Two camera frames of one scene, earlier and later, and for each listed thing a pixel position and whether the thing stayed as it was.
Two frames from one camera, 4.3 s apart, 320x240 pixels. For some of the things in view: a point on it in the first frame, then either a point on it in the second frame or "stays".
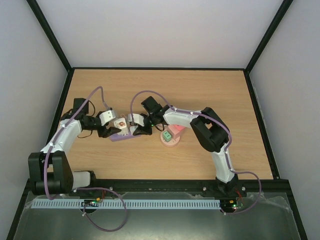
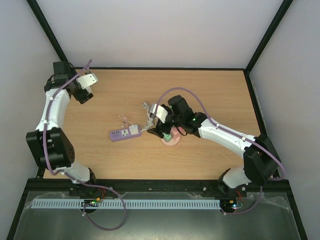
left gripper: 105,132 → 80,97
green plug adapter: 167,136 stays
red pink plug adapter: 176,131 stays
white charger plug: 132,129 stays
